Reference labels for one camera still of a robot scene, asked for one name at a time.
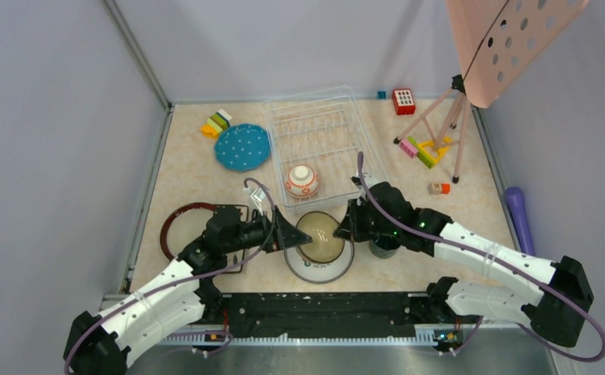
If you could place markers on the brown flower glazed bowl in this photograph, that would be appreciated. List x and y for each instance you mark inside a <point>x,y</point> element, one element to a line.
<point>324,248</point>

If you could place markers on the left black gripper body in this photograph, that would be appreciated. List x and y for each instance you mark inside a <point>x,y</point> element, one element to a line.
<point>255,233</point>

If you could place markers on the square leaf patterned plate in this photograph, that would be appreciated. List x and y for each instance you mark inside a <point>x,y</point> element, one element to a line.
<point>238,256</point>

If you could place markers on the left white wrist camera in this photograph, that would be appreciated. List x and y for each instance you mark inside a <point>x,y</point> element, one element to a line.
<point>256,197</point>

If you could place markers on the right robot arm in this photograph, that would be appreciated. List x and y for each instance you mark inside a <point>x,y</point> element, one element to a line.
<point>551,298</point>

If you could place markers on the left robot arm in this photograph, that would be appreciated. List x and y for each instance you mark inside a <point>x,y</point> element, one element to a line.
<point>111,341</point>

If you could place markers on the yellow toy frame block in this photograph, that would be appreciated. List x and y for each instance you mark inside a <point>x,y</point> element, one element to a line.
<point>436,153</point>

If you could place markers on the pink toy block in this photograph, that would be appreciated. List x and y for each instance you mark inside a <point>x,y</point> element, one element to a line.
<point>410,148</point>

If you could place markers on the dark green mug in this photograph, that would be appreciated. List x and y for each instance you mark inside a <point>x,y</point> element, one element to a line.
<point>383,250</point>

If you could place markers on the white wire dish rack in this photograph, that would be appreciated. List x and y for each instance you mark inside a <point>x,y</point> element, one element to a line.
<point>325,130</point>

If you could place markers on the orange patterned white bowl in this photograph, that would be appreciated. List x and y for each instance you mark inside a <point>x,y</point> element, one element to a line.
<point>301,181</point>

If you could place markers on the pink perforated music stand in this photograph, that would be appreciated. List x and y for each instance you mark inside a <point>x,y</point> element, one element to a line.
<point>495,41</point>

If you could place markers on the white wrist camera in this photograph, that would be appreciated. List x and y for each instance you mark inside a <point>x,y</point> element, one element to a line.
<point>256,197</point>
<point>369,178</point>

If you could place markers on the purple handle tool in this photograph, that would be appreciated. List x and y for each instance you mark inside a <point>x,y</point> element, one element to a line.
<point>515,200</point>

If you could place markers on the teal polka dot plate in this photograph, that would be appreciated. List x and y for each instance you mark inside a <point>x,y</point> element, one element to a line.
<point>243,147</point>

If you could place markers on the green toy block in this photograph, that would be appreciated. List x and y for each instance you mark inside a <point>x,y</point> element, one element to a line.
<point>422,154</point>

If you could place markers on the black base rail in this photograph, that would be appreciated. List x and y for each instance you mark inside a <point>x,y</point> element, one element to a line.
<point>360,315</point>

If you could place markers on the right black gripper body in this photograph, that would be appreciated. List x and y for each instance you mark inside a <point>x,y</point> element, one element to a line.
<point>368,223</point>

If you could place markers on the colourful block stack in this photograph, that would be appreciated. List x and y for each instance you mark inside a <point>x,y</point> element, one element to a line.
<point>216,124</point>

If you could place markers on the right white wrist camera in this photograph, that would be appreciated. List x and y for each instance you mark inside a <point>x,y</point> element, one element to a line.
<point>369,178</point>

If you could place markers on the red rimmed round plate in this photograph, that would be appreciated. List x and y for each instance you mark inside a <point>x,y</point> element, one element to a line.
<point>182,226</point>

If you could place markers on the white plate with characters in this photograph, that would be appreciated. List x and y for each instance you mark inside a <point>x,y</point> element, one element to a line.
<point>317,273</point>

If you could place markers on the red white toy block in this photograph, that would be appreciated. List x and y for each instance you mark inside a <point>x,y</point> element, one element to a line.
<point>403,101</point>

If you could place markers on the orange wooden toy block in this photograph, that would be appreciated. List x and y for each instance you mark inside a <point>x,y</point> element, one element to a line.
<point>437,188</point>

